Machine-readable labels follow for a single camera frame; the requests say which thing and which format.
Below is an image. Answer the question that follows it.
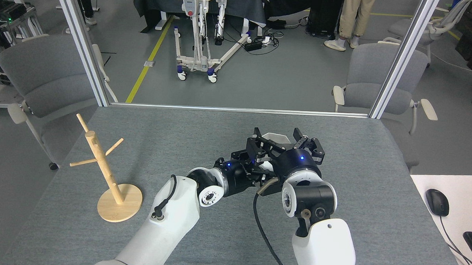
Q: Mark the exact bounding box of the white hexagonal cup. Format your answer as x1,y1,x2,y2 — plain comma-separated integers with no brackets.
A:
258,132,293,175

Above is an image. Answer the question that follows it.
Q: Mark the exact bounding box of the table with dark cloth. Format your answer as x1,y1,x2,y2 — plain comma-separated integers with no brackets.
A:
132,0,268,39

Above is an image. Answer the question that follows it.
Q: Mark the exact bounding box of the silver aluminium post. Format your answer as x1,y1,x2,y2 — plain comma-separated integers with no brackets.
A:
47,0,115,107
369,0,441,122

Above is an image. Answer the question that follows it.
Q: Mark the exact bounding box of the white mesh office chair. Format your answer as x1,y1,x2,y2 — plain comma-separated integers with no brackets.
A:
382,0,472,70

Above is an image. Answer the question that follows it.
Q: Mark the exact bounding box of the black equipment rack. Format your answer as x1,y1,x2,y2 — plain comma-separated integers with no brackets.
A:
0,0,45,87

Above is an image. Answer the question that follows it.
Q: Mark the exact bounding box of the person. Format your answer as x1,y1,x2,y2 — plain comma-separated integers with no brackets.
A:
324,0,378,54
70,0,99,25

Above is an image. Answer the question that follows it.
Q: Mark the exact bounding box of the white stand on wheels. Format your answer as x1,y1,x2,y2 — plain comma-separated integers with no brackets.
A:
164,0,254,85

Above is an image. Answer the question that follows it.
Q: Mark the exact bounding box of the silver aluminium rail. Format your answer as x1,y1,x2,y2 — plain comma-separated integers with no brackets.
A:
110,102,369,118

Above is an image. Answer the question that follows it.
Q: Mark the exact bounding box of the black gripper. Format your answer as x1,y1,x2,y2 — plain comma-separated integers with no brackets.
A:
274,127,327,185
213,126,286,199

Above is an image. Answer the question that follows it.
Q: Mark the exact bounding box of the black computer mouse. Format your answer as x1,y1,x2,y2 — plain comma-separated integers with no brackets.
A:
424,189,451,217

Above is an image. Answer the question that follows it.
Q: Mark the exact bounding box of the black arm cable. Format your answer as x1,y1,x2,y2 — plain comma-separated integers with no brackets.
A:
251,177,297,265

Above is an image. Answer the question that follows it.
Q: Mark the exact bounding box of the grey chair with beige armrests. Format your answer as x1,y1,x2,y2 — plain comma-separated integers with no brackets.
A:
0,31,121,173
329,41,441,171

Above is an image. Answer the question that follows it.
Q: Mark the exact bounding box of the black mouse cable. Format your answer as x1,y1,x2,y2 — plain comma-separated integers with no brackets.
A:
437,215,472,265

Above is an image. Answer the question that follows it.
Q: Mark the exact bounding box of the wooden cup rack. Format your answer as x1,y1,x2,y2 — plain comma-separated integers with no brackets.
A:
67,113,146,224

